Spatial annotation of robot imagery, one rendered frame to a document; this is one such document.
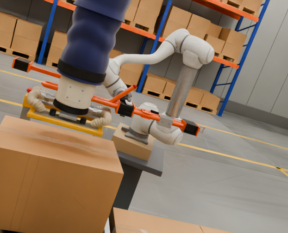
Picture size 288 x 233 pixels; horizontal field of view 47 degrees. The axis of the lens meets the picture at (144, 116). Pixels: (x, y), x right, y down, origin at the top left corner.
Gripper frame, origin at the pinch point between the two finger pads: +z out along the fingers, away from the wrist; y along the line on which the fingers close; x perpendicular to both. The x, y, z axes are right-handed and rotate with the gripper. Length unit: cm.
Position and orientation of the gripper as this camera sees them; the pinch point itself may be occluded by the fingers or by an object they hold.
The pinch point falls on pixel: (127, 108)
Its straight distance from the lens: 162.4
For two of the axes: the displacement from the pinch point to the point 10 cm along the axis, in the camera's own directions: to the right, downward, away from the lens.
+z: 1.8, 3.1, -9.3
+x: -9.3, -2.7, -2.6
